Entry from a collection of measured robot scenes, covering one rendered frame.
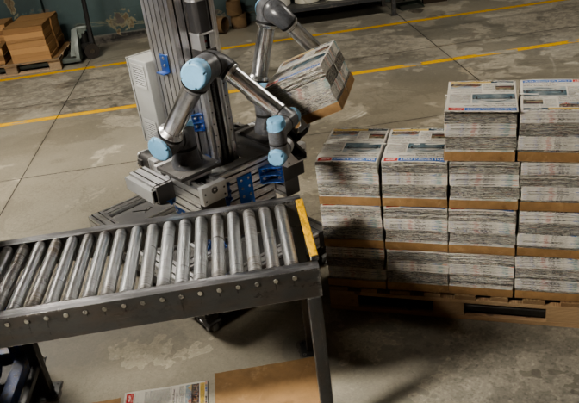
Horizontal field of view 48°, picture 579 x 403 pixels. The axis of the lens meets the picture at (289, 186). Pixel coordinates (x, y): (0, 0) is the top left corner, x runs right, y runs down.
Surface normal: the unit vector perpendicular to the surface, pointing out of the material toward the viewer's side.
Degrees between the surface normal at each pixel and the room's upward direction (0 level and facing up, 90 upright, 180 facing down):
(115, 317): 90
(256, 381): 0
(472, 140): 90
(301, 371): 0
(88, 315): 90
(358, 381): 0
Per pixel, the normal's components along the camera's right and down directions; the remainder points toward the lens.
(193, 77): -0.33, 0.37
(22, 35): 0.10, 0.45
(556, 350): -0.11, -0.88
